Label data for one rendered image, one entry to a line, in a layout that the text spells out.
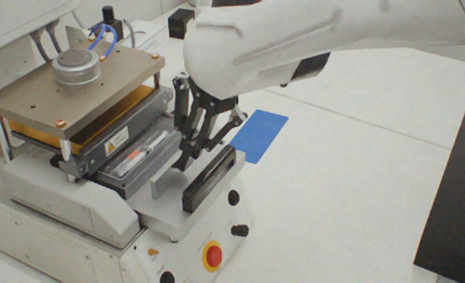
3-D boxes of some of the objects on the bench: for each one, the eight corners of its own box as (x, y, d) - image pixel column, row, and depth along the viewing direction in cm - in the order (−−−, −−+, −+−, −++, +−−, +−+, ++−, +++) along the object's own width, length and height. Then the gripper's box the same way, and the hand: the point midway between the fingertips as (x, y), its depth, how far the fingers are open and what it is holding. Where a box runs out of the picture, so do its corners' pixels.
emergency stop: (208, 271, 102) (200, 255, 101) (218, 257, 105) (210, 240, 104) (215, 271, 101) (206, 255, 100) (225, 257, 104) (217, 241, 103)
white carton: (95, 71, 159) (91, 49, 155) (137, 40, 176) (135, 19, 171) (129, 79, 155) (126, 56, 151) (170, 47, 172) (168, 25, 167)
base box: (-42, 232, 113) (-68, 169, 103) (78, 139, 139) (66, 82, 129) (170, 340, 93) (162, 276, 82) (264, 208, 119) (267, 146, 109)
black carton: (168, 37, 177) (166, 17, 173) (180, 27, 184) (178, 7, 180) (184, 40, 176) (184, 20, 172) (195, 29, 182) (195, 9, 178)
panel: (177, 330, 94) (129, 248, 87) (254, 222, 115) (220, 148, 108) (184, 332, 92) (137, 248, 85) (261, 222, 114) (228, 148, 106)
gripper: (172, 47, 74) (140, 156, 91) (250, 97, 72) (203, 200, 89) (201, 27, 80) (166, 134, 96) (274, 73, 78) (226, 174, 94)
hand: (189, 152), depth 90 cm, fingers closed, pressing on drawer
